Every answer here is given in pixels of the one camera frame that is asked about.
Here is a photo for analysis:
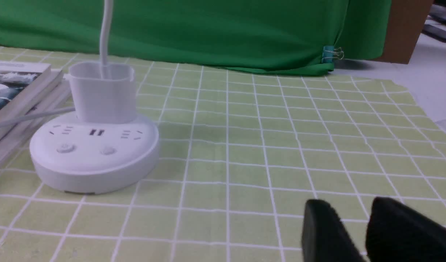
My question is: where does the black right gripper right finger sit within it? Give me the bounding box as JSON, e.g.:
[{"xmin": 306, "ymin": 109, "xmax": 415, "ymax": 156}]
[{"xmin": 366, "ymin": 197, "xmax": 446, "ymax": 262}]

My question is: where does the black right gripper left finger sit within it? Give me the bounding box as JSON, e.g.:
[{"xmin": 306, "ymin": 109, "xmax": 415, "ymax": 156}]
[{"xmin": 301, "ymin": 199, "xmax": 364, "ymax": 262}]

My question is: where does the white desk lamp base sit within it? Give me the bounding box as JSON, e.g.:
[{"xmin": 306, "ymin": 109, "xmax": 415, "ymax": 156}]
[{"xmin": 29, "ymin": 0, "xmax": 160, "ymax": 194}]

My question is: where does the green checked tablecloth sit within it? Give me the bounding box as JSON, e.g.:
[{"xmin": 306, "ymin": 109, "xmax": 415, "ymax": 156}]
[{"xmin": 0, "ymin": 56, "xmax": 446, "ymax": 262}]

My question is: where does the teal binder clip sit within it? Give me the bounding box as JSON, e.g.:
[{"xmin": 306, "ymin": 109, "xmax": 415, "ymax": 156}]
[{"xmin": 321, "ymin": 46, "xmax": 345, "ymax": 63}]

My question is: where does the green backdrop cloth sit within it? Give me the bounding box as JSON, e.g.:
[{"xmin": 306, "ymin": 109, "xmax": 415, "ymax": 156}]
[{"xmin": 0, "ymin": 0, "xmax": 391, "ymax": 76}]

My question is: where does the dark device in background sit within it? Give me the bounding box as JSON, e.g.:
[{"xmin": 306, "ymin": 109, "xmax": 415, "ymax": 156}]
[{"xmin": 422, "ymin": 3, "xmax": 446, "ymax": 44}]

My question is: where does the brown cardboard box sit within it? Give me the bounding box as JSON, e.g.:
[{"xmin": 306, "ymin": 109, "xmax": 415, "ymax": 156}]
[{"xmin": 374, "ymin": 0, "xmax": 434, "ymax": 64}]

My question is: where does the bottom white book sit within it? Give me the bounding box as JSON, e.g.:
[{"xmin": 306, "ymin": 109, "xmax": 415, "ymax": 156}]
[{"xmin": 0, "ymin": 80, "xmax": 74, "ymax": 166}]

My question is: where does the top book with photo cover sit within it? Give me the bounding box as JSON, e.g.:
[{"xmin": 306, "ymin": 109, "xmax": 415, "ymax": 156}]
[{"xmin": 0, "ymin": 61, "xmax": 64, "ymax": 122}]

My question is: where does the white lamp power cable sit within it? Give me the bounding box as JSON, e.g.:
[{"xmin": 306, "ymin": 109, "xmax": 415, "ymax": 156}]
[{"xmin": 0, "ymin": 107, "xmax": 76, "ymax": 131}]

